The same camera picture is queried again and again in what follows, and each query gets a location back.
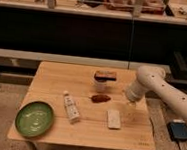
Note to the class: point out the brown scrub sponge block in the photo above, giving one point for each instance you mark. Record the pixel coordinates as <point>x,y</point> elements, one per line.
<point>105,75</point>

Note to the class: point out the wooden table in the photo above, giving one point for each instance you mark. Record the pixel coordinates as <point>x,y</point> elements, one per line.
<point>48,85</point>

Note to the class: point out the brown sausage toy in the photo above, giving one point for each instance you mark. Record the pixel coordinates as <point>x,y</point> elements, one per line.
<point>100,98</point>

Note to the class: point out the green ceramic bowl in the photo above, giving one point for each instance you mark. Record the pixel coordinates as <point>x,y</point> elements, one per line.
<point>34,119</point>

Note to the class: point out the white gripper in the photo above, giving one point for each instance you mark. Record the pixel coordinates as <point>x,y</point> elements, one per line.
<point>135,91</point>

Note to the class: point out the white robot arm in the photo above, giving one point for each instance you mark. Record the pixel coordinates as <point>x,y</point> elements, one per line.
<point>153,79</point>

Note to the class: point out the long wooden bench shelf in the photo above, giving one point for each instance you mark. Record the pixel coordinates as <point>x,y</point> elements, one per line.
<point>77,60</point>

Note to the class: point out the white tube bottle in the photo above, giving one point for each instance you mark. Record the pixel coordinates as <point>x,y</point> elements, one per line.
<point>71,108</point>

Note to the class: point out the white rectangular sponge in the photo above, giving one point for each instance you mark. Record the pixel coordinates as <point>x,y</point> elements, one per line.
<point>113,119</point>

